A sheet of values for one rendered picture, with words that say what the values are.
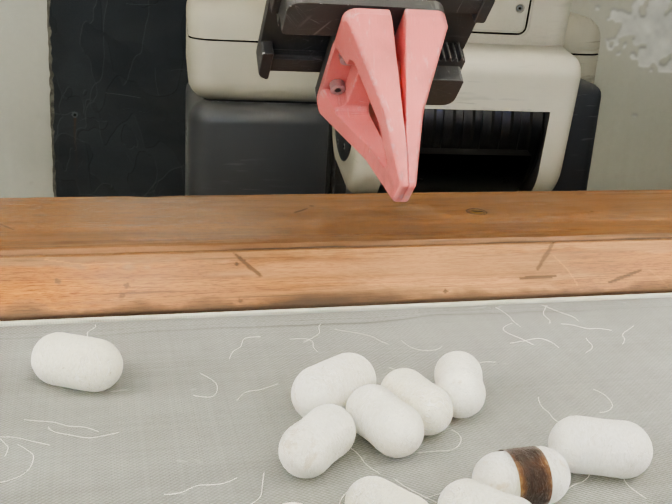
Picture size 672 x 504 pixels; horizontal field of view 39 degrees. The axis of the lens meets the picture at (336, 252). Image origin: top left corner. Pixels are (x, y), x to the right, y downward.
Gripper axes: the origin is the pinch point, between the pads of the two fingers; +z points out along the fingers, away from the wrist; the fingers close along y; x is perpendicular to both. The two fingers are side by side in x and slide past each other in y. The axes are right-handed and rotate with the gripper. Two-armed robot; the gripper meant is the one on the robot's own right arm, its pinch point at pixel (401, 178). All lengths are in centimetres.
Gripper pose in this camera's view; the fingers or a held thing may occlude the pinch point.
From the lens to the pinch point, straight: 41.0
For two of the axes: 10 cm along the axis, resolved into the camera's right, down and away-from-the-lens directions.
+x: -2.1, 4.8, 8.5
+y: 9.7, -0.2, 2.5
